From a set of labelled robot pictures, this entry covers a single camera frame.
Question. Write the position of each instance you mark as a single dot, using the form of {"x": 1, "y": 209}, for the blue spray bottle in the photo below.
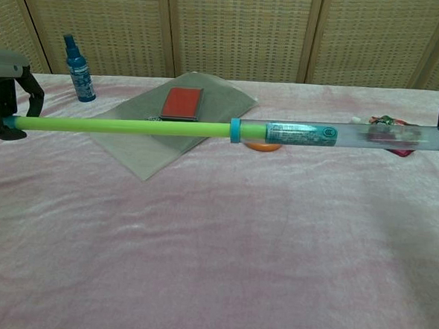
{"x": 83, "y": 81}

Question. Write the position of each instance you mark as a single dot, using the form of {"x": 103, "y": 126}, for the red spout pouch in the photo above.
{"x": 384, "y": 119}

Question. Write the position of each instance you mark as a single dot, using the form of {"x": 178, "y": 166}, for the grey translucent plastic bag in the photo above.
{"x": 216, "y": 101}

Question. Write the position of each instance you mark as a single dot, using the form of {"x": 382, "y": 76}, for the red rectangular pad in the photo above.
{"x": 180, "y": 104}

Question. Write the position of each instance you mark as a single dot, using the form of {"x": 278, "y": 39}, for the orange plastic disc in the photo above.
{"x": 263, "y": 148}

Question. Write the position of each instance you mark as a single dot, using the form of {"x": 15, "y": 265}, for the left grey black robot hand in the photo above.
{"x": 0, "y": 95}

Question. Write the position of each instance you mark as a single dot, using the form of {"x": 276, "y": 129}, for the pink velvet tablecloth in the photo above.
{"x": 214, "y": 246}

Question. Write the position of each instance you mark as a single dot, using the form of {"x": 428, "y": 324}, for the green blue water pump toy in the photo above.
{"x": 132, "y": 126}

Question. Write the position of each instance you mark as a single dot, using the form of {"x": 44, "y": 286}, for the black white QR tag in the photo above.
{"x": 153, "y": 118}

